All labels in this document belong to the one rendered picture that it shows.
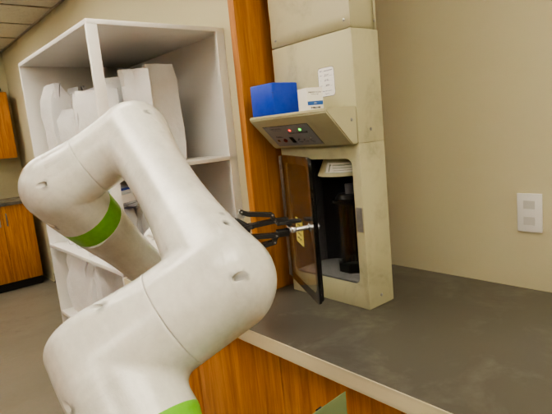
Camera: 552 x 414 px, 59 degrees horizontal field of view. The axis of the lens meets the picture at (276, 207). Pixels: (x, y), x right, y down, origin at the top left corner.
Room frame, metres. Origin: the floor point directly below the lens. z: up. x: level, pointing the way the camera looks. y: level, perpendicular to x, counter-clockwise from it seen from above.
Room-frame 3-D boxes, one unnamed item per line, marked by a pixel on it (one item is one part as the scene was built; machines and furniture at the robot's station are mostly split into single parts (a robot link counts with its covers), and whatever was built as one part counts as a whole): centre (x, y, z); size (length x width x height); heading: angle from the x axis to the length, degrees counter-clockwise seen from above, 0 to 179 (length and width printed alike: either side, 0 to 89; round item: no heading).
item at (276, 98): (1.48, -0.03, 1.56); 0.10 x 0.10 x 0.09; 40
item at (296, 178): (1.40, -0.06, 1.19); 0.30 x 0.01 x 0.40; 12
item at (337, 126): (1.40, -0.09, 1.46); 0.32 x 0.11 x 0.10; 40
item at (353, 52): (1.51, -0.23, 1.33); 0.32 x 0.25 x 0.77; 40
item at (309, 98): (1.36, -0.12, 1.54); 0.05 x 0.05 x 0.06; 25
